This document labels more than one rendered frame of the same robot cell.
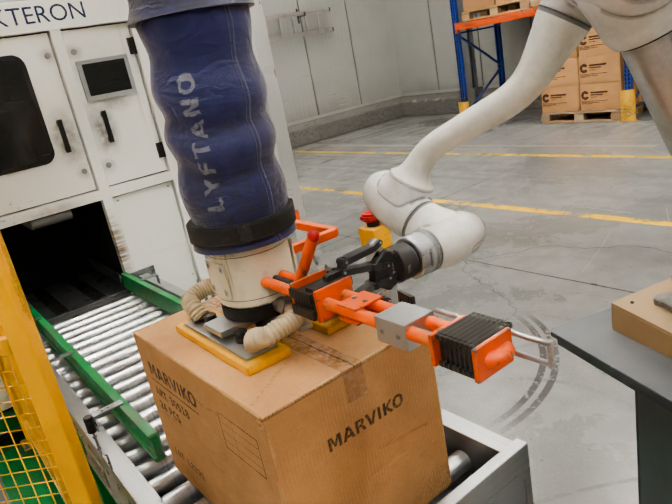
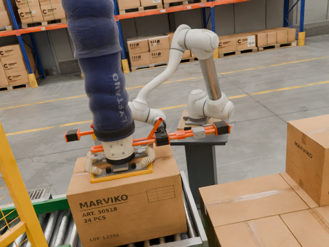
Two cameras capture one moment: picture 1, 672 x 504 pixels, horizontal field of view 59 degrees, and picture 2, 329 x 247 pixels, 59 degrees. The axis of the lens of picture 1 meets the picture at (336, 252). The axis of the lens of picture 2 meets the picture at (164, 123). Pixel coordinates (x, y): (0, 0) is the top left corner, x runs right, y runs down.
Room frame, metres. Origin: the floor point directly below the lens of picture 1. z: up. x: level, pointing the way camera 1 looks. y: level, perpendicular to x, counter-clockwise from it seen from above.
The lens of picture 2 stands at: (0.22, 1.31, 1.79)
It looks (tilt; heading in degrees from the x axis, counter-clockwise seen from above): 23 degrees down; 301
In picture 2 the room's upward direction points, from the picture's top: 8 degrees counter-clockwise
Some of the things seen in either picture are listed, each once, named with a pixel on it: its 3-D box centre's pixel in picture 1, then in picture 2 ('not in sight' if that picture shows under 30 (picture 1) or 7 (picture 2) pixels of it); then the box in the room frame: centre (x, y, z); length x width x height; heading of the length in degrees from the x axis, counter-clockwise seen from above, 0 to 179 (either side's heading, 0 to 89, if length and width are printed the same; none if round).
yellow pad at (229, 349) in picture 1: (226, 332); (121, 169); (1.17, 0.26, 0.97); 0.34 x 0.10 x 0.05; 35
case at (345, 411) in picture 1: (285, 404); (129, 193); (1.21, 0.18, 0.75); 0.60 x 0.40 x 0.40; 36
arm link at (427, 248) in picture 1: (415, 255); (159, 123); (1.14, -0.16, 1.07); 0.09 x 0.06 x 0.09; 35
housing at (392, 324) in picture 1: (405, 325); (198, 132); (0.84, -0.08, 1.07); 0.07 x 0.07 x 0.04; 35
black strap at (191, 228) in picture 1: (242, 220); (114, 126); (1.22, 0.18, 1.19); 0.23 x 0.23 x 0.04
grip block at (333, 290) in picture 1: (322, 294); (161, 137); (1.01, 0.04, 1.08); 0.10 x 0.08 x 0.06; 125
